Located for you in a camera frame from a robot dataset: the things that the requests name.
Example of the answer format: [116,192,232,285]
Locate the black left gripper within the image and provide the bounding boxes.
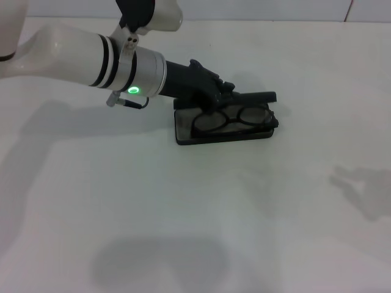
[158,59,246,110]

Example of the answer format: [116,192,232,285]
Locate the black glasses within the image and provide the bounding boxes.
[190,103,280,139]

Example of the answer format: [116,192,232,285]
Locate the black glasses case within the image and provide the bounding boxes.
[173,90,279,147]

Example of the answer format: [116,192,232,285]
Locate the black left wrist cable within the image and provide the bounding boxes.
[106,91,150,110]

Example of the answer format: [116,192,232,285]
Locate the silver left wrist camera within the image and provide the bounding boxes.
[115,0,185,59]

